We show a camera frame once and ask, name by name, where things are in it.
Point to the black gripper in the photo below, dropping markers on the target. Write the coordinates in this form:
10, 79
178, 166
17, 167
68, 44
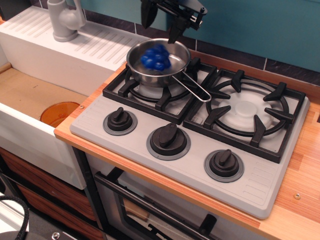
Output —
186, 14

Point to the stainless steel pan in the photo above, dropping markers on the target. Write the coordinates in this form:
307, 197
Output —
180, 58

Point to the blue toy blueberry cluster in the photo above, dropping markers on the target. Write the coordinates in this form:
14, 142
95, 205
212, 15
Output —
156, 58

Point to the black left stove knob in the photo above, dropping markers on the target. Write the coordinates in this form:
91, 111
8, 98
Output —
120, 122

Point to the black stove knob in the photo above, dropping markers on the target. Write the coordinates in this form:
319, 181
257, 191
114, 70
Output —
120, 122
168, 143
224, 166

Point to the black middle stove knob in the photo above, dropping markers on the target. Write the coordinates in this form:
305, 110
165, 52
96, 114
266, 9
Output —
168, 143

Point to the grey toy stove top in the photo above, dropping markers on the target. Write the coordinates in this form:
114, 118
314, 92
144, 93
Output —
254, 193

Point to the black right stove knob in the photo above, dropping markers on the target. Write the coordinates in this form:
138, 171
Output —
224, 166

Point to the black left burner grate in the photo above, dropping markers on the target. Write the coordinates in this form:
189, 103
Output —
171, 104

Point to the black burner grate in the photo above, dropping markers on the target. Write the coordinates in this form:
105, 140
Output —
258, 117
171, 104

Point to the grey toy faucet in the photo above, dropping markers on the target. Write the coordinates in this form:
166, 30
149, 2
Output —
65, 22

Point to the black right burner grate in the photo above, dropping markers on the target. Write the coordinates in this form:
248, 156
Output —
258, 117

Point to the white toy sink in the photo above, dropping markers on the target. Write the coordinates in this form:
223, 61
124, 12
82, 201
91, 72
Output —
37, 72

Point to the orange plastic plate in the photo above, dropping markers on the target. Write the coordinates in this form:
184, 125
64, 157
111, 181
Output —
57, 113

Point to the oven door with window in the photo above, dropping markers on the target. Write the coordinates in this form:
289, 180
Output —
147, 226

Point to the black oven door handle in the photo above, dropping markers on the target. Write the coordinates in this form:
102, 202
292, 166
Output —
111, 182

